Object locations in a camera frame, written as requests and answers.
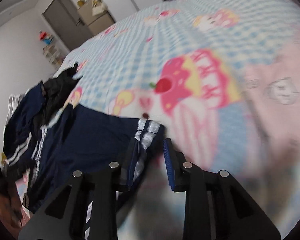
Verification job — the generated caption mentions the navy striped shorts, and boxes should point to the navy striped shorts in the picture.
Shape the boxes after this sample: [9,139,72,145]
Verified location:
[22,103,166,240]

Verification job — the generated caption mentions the navy striped jacket pile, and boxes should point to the navy striped jacket pile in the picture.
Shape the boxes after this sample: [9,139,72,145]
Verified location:
[3,81,61,181]

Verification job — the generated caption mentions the white garment at bedside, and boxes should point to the white garment at bedside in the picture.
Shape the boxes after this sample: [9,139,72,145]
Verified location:
[6,94,25,124]

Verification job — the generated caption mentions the black garment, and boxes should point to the black garment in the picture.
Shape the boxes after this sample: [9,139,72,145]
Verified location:
[33,62,81,128]

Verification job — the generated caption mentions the folded pink cartoon garment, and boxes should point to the folded pink cartoon garment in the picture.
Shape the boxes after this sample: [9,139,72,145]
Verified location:
[243,28,300,156]

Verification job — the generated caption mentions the blue checkered cartoon blanket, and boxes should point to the blue checkered cartoon blanket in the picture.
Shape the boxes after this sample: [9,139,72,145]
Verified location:
[49,0,300,239]

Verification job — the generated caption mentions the colourful toy on shelf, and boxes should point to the colourful toy on shelf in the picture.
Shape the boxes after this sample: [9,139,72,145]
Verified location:
[39,31,54,45]

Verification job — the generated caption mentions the beige cardboard boxes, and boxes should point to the beige cardboard boxes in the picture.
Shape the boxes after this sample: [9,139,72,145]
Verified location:
[76,0,115,36]

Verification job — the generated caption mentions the grey door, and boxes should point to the grey door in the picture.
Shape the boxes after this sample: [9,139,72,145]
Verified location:
[43,0,93,50]

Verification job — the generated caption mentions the white wire shelf rack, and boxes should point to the white wire shelf rack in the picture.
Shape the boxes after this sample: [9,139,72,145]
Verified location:
[43,45,64,69]

